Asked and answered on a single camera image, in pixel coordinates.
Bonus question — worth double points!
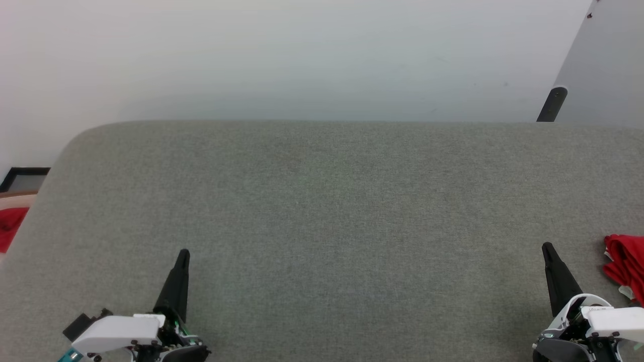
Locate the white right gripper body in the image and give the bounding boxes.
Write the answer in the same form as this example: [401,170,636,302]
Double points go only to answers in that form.
[533,294,644,362]

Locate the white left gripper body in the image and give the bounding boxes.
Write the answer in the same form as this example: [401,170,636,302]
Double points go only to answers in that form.
[70,312,209,362]

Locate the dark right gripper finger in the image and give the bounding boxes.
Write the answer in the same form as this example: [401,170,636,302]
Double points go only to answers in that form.
[542,242,583,317]

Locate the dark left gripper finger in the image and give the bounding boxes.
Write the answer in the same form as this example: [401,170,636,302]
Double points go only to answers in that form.
[153,249,191,322]

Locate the red and white sports shirt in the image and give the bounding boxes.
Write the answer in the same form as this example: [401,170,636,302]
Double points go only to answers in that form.
[603,234,644,307]

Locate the red cloth in basket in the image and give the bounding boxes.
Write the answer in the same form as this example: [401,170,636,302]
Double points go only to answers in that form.
[0,207,30,253]

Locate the beige basket rim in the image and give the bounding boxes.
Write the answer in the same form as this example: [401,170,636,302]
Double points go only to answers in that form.
[0,191,38,212]

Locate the black pole with white cap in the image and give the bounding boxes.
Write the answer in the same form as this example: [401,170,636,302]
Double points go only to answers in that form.
[536,86,568,122]

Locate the grey panel board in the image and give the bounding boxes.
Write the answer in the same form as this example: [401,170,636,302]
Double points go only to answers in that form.
[551,0,644,129]

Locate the black picture frame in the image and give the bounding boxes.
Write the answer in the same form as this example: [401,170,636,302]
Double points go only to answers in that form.
[0,167,51,193]

